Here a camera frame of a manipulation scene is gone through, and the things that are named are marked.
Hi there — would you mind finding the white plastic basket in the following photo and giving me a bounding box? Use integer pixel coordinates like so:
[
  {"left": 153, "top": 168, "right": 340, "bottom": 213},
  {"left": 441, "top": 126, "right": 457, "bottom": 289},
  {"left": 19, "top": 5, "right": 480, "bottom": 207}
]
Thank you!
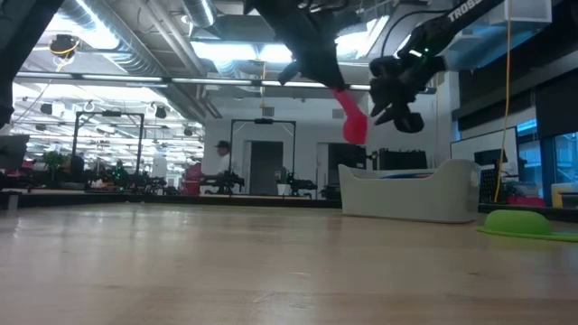
[{"left": 338, "top": 158, "right": 481, "bottom": 225}]

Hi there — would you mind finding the red chair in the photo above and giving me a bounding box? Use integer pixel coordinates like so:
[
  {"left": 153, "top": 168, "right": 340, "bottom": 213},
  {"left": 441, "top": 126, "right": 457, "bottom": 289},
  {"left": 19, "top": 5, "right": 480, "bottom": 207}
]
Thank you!
[{"left": 182, "top": 162, "right": 203, "bottom": 196}]

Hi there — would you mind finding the silver ceiling air duct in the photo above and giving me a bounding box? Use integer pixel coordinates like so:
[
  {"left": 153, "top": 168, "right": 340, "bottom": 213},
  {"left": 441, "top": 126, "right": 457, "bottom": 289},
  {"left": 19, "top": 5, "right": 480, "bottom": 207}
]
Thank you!
[{"left": 182, "top": 0, "right": 218, "bottom": 29}]

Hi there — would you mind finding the whiteboard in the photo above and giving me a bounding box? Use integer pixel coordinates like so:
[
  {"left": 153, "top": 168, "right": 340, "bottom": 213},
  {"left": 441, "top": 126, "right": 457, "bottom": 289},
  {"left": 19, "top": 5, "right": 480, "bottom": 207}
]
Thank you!
[{"left": 450, "top": 126, "right": 520, "bottom": 190}]

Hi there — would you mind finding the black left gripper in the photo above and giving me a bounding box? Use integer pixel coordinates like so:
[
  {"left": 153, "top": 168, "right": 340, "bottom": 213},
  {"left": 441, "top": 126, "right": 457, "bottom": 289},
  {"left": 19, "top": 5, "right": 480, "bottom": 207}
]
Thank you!
[{"left": 243, "top": 0, "right": 350, "bottom": 91}]

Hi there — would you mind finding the yellow box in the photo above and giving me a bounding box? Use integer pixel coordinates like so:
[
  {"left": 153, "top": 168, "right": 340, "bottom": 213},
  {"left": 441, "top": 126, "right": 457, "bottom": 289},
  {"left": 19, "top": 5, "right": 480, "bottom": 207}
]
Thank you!
[{"left": 550, "top": 182, "right": 578, "bottom": 209}]

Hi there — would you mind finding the black monitor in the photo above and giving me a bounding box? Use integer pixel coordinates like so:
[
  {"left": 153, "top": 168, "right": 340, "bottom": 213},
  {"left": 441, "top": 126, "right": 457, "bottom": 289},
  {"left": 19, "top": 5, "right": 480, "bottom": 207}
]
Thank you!
[{"left": 473, "top": 148, "right": 509, "bottom": 166}]

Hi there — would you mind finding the green plastic measuring cup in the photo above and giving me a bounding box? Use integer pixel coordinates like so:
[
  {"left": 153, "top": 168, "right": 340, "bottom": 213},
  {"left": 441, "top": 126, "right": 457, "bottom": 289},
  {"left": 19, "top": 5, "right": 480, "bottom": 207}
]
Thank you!
[{"left": 476, "top": 209, "right": 578, "bottom": 244}]

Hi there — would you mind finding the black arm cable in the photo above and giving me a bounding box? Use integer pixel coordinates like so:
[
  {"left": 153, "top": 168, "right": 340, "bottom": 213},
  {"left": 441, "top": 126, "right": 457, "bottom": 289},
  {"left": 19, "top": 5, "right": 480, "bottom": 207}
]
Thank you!
[{"left": 381, "top": 8, "right": 448, "bottom": 58}]

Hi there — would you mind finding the ceiling light strip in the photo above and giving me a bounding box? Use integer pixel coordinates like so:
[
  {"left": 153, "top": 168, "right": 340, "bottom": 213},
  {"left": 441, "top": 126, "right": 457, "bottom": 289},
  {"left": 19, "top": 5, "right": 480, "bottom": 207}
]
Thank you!
[{"left": 169, "top": 77, "right": 437, "bottom": 95}]

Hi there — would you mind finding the black metal frame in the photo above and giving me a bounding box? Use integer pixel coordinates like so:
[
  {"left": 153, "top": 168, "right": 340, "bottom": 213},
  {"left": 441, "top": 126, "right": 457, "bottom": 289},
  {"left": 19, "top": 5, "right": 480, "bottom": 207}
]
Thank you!
[{"left": 71, "top": 111, "right": 145, "bottom": 181}]

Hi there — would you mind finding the green plant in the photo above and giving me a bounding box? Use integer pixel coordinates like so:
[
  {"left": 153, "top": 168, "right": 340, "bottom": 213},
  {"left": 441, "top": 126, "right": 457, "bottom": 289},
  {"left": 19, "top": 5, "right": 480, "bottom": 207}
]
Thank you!
[{"left": 42, "top": 151, "right": 70, "bottom": 175}]

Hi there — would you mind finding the standing person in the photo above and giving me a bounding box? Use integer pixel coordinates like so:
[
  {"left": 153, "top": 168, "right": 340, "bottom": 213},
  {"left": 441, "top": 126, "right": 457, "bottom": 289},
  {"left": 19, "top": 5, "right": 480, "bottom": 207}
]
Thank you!
[{"left": 214, "top": 140, "right": 233, "bottom": 177}]

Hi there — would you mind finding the round ceiling camera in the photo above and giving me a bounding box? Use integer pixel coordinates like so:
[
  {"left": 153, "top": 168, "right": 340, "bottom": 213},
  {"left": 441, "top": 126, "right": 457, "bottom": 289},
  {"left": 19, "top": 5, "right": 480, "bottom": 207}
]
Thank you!
[{"left": 48, "top": 33, "right": 81, "bottom": 60}]

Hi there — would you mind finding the black cabinet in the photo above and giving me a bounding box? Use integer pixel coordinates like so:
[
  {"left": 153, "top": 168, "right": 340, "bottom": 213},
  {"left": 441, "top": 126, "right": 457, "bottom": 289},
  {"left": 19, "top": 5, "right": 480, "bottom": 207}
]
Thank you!
[{"left": 328, "top": 143, "right": 368, "bottom": 200}]

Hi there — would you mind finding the yellow hanging cable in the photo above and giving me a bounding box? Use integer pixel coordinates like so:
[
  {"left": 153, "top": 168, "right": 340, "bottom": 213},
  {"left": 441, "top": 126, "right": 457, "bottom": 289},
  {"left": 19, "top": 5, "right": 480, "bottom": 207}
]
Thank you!
[{"left": 493, "top": 0, "right": 514, "bottom": 204}]

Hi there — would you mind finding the red bin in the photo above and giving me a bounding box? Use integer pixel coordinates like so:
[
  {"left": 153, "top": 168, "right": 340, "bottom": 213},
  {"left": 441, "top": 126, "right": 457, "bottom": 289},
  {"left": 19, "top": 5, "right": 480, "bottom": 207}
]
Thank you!
[{"left": 504, "top": 194, "right": 547, "bottom": 208}]

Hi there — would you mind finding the black box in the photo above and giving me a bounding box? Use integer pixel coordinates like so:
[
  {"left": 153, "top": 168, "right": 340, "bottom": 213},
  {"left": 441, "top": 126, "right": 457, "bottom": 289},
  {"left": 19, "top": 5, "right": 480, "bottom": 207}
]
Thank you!
[{"left": 378, "top": 147, "right": 428, "bottom": 172}]

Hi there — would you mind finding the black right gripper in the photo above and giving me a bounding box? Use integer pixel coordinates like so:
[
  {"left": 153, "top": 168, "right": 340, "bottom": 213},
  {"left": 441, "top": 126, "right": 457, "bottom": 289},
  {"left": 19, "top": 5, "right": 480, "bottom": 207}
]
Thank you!
[{"left": 368, "top": 52, "right": 448, "bottom": 127}]

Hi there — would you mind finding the black wire crate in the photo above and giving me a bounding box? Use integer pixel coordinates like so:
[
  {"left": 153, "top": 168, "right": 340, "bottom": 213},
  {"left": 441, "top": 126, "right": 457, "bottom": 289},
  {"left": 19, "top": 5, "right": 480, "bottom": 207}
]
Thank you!
[{"left": 476, "top": 169, "right": 503, "bottom": 203}]

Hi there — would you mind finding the red plastic measuring cup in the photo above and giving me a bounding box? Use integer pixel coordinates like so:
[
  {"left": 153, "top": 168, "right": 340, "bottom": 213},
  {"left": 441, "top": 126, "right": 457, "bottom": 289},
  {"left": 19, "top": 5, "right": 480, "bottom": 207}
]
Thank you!
[{"left": 331, "top": 88, "right": 370, "bottom": 146}]

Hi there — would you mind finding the dark monitor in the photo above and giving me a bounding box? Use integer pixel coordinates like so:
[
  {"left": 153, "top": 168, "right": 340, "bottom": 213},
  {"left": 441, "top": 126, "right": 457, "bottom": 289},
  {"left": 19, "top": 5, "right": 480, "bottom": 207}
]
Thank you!
[{"left": 0, "top": 134, "right": 31, "bottom": 172}]

